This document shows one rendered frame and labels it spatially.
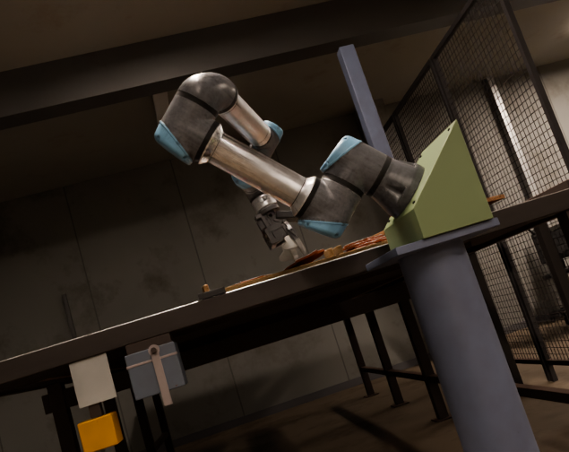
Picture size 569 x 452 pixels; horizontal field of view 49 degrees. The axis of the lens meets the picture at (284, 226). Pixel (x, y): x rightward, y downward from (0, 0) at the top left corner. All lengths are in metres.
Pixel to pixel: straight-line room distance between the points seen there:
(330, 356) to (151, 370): 5.41
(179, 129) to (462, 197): 0.70
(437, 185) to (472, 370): 0.44
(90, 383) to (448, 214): 1.02
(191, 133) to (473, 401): 0.92
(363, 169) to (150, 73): 3.20
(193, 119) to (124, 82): 3.08
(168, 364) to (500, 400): 0.83
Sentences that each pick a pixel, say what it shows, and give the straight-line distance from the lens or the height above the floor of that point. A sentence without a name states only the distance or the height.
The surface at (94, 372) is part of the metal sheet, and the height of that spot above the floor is 0.81.
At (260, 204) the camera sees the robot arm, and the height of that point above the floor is 1.17.
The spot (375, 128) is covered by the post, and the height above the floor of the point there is 1.81.
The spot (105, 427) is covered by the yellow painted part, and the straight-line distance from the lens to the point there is 1.76.
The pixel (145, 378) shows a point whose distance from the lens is 1.73.
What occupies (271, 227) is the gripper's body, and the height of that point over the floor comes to 1.08.
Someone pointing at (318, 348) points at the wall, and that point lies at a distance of 7.03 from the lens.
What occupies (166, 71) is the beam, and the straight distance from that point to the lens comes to 4.63.
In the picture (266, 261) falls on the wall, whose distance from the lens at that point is 7.03.
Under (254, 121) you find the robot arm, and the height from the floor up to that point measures 1.35.
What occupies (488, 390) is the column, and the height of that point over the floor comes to 0.49.
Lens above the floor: 0.76
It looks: 9 degrees up
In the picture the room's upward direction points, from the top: 18 degrees counter-clockwise
